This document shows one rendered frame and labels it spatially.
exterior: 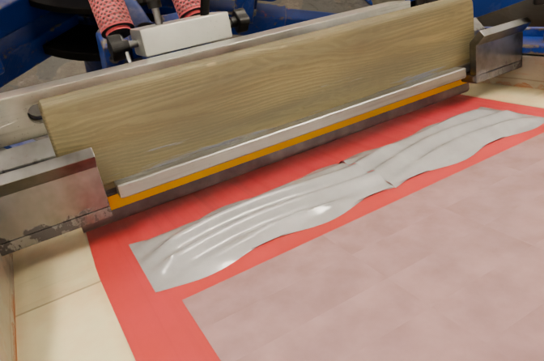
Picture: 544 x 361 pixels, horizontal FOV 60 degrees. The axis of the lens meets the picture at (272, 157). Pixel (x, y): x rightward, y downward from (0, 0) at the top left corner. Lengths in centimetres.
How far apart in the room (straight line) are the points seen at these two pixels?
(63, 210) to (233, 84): 15
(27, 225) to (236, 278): 14
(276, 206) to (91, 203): 13
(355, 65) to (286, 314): 25
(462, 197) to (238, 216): 15
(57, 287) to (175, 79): 16
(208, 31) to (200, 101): 31
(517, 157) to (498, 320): 18
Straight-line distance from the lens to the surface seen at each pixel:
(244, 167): 40
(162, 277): 30
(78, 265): 35
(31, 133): 58
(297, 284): 27
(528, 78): 58
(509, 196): 34
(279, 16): 114
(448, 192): 35
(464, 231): 30
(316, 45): 41
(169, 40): 65
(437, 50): 50
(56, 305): 32
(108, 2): 76
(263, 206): 34
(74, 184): 34
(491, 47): 53
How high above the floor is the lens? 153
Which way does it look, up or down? 48 degrees down
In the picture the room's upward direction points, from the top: 10 degrees clockwise
